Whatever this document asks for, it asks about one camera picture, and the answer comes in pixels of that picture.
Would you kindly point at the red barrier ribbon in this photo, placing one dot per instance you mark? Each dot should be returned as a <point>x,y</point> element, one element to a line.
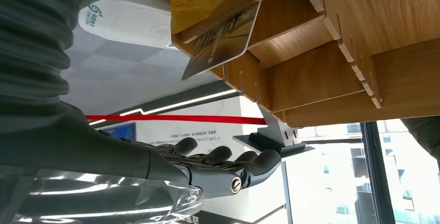
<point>178,118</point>

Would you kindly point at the white card reader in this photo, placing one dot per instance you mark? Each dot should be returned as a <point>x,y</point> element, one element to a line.
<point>127,23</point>

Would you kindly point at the black window frame post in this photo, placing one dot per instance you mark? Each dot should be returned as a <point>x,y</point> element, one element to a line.
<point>376,174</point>

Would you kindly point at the silver kiosk stand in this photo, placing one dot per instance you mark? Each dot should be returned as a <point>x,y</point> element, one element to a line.
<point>275,136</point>

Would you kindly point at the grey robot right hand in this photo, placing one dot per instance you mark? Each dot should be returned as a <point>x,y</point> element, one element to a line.
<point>86,153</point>

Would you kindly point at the ceiling light strip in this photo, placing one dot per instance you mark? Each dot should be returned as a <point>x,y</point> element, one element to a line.
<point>178,103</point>

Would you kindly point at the wooden desk organizer box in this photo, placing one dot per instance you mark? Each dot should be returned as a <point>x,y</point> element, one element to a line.
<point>326,68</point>

